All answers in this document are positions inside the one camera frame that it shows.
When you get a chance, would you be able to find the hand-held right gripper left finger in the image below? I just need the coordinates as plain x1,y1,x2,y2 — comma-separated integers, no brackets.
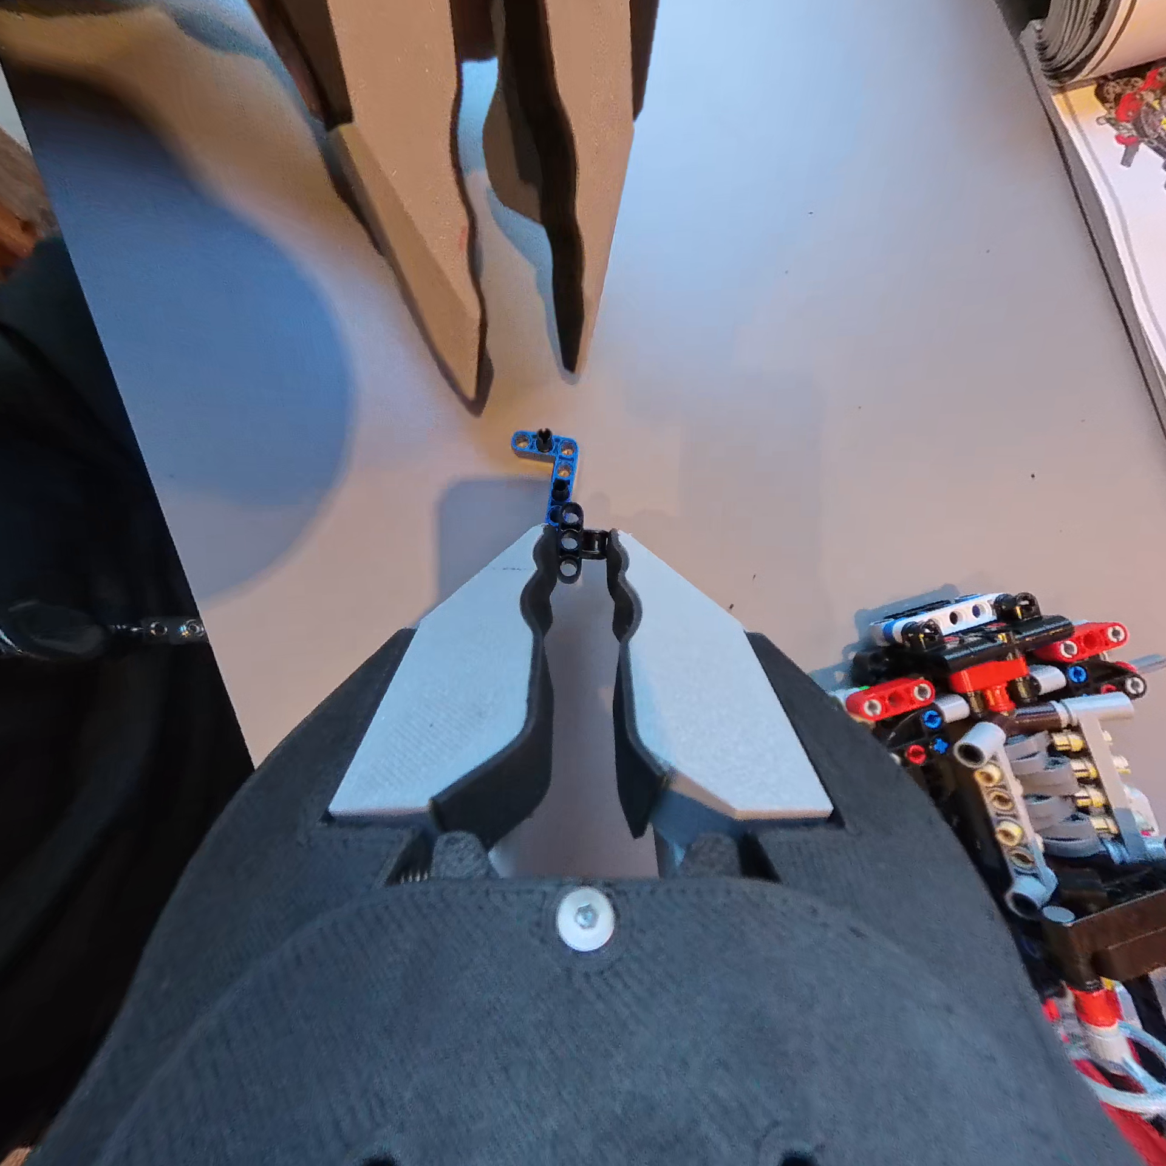
328,525,557,848

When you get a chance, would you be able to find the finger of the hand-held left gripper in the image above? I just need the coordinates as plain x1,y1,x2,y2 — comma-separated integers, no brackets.
328,0,493,410
484,0,636,374

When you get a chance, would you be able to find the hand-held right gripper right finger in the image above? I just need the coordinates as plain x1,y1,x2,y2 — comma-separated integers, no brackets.
606,530,835,839

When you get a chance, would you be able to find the black angled connector piece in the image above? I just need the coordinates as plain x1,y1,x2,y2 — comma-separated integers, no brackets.
538,499,614,584

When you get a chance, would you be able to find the blue angled beam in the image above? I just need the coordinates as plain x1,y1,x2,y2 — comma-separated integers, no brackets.
510,427,586,531

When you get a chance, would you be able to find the brick car chassis model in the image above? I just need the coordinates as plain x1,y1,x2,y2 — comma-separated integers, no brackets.
833,589,1166,1166

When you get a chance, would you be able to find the building instruction booklet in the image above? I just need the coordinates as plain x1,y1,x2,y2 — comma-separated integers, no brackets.
1003,0,1166,428

